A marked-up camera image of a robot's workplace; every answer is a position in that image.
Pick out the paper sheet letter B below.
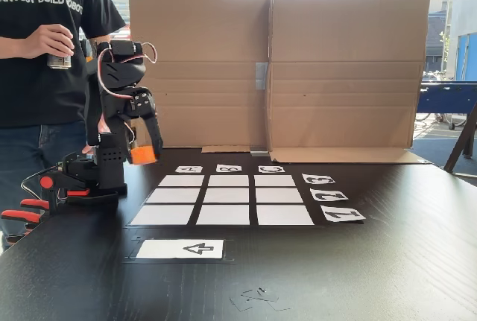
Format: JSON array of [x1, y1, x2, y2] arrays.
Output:
[[215, 163, 243, 174]]

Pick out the paper sheet number 2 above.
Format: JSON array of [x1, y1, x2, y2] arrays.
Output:
[[309, 188, 350, 202]]

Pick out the white arrow paper sheet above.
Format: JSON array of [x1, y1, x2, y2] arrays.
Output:
[[136, 238, 224, 260]]

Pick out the red white servo cable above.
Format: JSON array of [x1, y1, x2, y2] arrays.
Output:
[[95, 42, 158, 143]]

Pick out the paper sheet number 3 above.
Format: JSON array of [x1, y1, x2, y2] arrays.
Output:
[[301, 174, 336, 185]]

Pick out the white nine-square grid sheet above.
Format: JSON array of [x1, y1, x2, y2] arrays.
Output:
[[128, 174, 317, 227]]

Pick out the silver drink can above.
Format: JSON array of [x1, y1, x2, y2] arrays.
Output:
[[47, 54, 72, 70]]

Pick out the brown cardboard panel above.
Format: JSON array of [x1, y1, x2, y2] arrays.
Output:
[[128, 0, 273, 153], [268, 0, 433, 165]]

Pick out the person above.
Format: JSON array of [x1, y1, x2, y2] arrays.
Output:
[[0, 0, 127, 251]]

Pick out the dark wooden stand leg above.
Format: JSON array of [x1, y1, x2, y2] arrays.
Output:
[[443, 103, 477, 179]]

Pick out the person's right hand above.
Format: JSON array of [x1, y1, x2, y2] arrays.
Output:
[[26, 24, 75, 60]]

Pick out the round orange token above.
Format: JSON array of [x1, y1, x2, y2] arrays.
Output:
[[130, 144, 157, 166]]

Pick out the black red bar clamp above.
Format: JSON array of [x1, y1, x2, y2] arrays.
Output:
[[20, 170, 92, 213], [0, 209, 42, 246]]

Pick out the paper sheet number 1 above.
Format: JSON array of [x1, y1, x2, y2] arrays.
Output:
[[320, 205, 367, 223]]

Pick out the blue foosball table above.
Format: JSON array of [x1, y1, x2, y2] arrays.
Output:
[[415, 80, 477, 131]]

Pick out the grey cable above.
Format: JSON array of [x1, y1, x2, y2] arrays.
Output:
[[21, 169, 57, 203]]

